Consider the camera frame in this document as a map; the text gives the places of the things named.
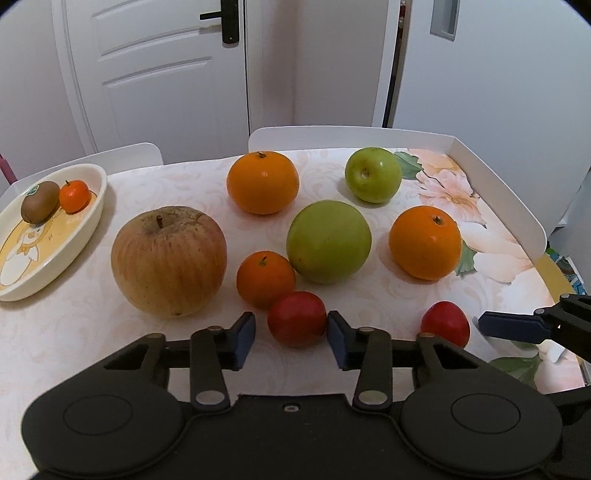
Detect recessed metal door handle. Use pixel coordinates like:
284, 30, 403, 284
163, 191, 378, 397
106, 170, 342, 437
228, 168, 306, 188
430, 0, 461, 41

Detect large green apple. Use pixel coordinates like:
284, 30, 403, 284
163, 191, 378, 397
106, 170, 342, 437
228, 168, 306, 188
286, 200, 372, 284

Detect white sliding door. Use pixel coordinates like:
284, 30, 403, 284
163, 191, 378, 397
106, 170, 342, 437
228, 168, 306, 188
388, 0, 591, 227

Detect small red tomato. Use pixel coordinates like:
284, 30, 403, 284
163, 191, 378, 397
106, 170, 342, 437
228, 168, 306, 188
420, 301, 471, 348
267, 291, 328, 348

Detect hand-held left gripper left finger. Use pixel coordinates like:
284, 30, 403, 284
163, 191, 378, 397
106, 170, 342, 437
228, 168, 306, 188
104, 311, 257, 412

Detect large orange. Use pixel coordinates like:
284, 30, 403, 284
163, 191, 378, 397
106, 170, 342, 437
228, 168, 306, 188
388, 206, 463, 281
226, 151, 300, 215

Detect small tangerine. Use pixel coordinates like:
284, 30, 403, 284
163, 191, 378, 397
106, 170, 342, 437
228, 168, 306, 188
58, 180, 92, 214
236, 251, 297, 309

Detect white chair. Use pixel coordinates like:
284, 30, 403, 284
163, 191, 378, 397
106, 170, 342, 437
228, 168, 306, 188
248, 126, 549, 259
0, 142, 164, 208

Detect large yellow-red apple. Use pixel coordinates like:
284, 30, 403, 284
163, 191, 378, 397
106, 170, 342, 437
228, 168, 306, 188
111, 206, 228, 319

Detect cream oval dish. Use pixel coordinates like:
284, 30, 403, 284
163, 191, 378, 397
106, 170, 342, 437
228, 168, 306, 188
0, 164, 108, 302

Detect colourful printed package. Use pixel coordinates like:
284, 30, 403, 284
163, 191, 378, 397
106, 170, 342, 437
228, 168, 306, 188
545, 247, 587, 296

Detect black door handle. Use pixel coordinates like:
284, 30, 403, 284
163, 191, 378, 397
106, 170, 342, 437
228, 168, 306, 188
199, 0, 241, 45

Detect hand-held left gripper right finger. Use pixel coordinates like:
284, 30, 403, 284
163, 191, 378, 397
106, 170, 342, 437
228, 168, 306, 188
326, 310, 481, 412

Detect brown kiwi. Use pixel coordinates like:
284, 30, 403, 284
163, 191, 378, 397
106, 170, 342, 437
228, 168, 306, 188
21, 181, 62, 224

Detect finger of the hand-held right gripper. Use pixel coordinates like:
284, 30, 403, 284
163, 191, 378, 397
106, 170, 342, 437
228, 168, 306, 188
478, 294, 591, 363

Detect small green apple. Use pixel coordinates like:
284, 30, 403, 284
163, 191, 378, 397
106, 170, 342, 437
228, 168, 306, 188
345, 147, 402, 204

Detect white panel door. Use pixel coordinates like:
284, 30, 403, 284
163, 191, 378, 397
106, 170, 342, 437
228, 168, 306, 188
51, 0, 252, 162

